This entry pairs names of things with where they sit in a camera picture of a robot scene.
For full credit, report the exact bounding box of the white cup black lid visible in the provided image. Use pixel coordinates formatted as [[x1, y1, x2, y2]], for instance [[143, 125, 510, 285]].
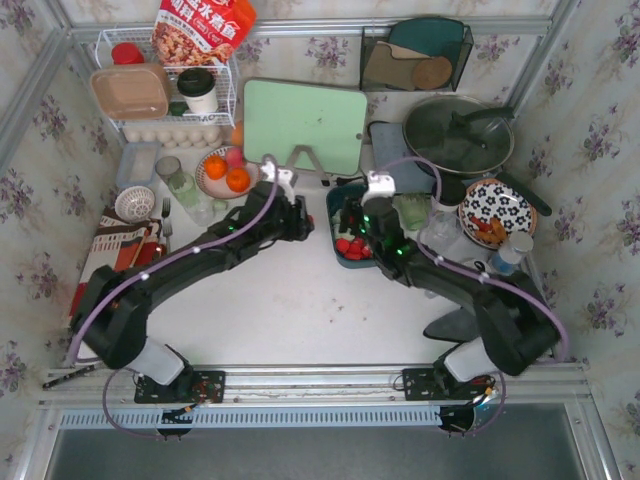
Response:
[[176, 67, 219, 114]]

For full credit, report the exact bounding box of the striped red cloth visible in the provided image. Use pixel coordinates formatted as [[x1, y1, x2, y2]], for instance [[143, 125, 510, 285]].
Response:
[[68, 208, 166, 319]]

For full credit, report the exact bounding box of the orange fruit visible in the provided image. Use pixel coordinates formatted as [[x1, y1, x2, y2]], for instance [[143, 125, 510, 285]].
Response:
[[226, 167, 251, 194], [203, 154, 228, 180]]

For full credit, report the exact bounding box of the green glass cup right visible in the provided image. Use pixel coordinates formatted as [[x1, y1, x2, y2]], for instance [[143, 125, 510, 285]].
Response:
[[394, 193, 430, 231]]

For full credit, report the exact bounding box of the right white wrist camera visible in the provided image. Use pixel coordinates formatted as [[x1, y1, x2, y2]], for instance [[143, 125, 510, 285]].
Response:
[[362, 171, 396, 204]]

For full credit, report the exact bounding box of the red capsule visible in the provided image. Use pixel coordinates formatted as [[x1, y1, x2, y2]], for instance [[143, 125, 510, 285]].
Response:
[[334, 238, 372, 262]]

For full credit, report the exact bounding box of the red bottle cap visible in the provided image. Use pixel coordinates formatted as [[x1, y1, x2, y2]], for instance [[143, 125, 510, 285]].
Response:
[[111, 42, 145, 65]]

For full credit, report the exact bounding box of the black mesh holder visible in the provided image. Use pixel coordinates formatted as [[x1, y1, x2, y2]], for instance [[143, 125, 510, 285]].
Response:
[[359, 16, 474, 92]]

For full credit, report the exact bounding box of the cutting board metal stand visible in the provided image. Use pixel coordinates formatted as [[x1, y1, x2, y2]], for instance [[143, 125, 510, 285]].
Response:
[[285, 145, 331, 187]]

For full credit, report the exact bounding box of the green cutting board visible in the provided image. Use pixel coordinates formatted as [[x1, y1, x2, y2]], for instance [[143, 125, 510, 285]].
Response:
[[243, 79, 367, 176]]

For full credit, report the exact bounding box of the white small strainer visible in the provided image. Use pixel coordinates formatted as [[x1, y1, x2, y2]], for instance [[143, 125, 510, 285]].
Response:
[[114, 186, 155, 223]]

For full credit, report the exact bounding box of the silver fork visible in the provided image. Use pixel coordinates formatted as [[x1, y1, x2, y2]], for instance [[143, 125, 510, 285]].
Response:
[[161, 197, 173, 253]]

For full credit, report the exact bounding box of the grey glass cup left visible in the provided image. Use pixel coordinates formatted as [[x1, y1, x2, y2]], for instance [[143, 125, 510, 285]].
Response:
[[155, 156, 184, 188]]

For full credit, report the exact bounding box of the green glass cup left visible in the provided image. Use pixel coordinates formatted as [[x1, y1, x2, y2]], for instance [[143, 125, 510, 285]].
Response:
[[168, 171, 199, 209]]

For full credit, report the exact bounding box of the grey fluffy cloth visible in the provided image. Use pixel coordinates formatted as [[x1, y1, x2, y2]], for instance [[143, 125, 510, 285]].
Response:
[[423, 309, 480, 343]]

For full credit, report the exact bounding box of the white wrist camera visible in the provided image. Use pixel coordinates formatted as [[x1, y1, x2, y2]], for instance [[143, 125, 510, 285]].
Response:
[[260, 161, 296, 204], [362, 171, 396, 204]]

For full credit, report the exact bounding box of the black wok with glass lid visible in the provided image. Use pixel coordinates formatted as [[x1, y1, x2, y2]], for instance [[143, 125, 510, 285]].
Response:
[[402, 95, 552, 217]]

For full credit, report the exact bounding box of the clear plastic cup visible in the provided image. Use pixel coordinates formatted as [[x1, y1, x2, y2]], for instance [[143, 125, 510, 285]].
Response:
[[418, 211, 462, 254]]

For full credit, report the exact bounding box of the white jar black lid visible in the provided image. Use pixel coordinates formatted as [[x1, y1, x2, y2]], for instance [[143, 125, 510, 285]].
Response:
[[431, 177, 466, 212]]

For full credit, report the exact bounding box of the flower pattern plate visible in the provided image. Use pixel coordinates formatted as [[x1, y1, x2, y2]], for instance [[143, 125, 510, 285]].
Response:
[[458, 179, 537, 250]]

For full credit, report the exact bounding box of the white bottle grey cap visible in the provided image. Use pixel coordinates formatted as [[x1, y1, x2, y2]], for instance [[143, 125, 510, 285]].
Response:
[[489, 231, 534, 276]]

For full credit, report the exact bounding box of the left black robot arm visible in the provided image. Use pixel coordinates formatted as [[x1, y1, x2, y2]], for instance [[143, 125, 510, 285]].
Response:
[[69, 181, 314, 386]]

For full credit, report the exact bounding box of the clear glass cup left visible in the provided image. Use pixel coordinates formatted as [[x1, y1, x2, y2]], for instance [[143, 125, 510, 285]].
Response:
[[187, 198, 215, 227]]

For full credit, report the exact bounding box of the teal plastic storage basket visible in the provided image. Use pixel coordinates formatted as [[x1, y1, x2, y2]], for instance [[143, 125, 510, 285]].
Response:
[[326, 184, 375, 269]]

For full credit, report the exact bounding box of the white egg tray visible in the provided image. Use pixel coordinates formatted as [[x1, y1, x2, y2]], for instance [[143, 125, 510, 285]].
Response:
[[122, 125, 224, 149]]

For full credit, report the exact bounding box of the pink peach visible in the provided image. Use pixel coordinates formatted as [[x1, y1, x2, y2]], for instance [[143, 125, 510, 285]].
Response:
[[225, 147, 245, 169]]

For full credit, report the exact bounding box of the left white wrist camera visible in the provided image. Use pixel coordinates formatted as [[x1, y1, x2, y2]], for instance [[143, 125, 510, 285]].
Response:
[[260, 161, 296, 204]]

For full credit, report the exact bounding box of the green glass cup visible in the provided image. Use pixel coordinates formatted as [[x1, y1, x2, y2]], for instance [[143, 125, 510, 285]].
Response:
[[394, 193, 430, 231], [168, 171, 199, 209]]

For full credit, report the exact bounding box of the orange fruit left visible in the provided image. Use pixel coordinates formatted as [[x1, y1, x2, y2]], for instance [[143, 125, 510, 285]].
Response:
[[203, 154, 228, 180]]

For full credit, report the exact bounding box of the fruit plate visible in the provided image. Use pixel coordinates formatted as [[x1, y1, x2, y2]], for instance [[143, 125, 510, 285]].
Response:
[[195, 146, 262, 200]]

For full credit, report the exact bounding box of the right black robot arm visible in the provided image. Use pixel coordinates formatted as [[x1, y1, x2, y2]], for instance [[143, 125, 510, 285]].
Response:
[[350, 197, 568, 383]]

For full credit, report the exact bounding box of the orange fruit right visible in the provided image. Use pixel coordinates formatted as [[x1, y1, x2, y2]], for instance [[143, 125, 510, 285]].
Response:
[[226, 167, 251, 194]]

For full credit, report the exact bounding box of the clear storage box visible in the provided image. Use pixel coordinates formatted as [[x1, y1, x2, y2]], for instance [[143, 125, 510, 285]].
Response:
[[116, 142, 161, 189]]

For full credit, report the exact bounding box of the white wire rack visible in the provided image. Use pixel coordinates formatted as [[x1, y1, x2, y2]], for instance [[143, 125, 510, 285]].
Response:
[[92, 26, 240, 128]]

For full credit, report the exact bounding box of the red snack bag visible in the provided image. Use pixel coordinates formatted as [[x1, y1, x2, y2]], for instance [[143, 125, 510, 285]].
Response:
[[151, 0, 257, 67]]

